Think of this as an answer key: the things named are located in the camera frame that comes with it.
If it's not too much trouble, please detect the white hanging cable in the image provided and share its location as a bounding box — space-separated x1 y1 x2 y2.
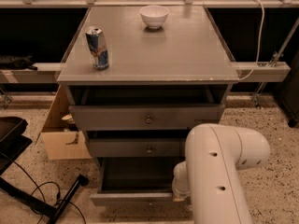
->
238 0 266 82

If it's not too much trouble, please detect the white bowl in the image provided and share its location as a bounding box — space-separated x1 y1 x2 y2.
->
139 5 169 29

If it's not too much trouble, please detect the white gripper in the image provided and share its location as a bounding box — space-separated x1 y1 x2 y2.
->
172 161 190 202

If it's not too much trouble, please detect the grey drawer cabinet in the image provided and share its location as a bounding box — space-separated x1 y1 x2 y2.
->
55 5 240 179

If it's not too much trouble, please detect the black stand with tray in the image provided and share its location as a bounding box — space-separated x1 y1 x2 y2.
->
0 116 90 224

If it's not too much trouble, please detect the black floor cable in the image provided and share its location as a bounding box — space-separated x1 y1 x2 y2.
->
0 151 87 224

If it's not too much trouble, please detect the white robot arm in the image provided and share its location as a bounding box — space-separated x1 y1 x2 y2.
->
172 124 270 224

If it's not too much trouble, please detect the grey middle drawer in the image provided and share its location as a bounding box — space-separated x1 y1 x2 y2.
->
87 138 185 158

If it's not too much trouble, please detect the blue silver drink can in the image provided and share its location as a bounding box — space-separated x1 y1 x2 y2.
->
85 26 109 70

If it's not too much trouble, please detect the grey bottom drawer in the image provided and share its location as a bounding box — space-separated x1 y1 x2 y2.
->
90 157 189 206

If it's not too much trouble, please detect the cardboard box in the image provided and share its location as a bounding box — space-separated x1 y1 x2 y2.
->
41 87 91 160

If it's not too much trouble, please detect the grey top drawer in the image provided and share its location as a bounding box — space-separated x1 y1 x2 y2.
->
69 105 225 131

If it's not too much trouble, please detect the grey drawer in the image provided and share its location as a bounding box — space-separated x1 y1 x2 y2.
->
90 157 189 206
87 138 185 158
69 105 225 131

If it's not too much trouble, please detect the black cloth on rail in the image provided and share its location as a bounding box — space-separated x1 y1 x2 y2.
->
0 55 37 71

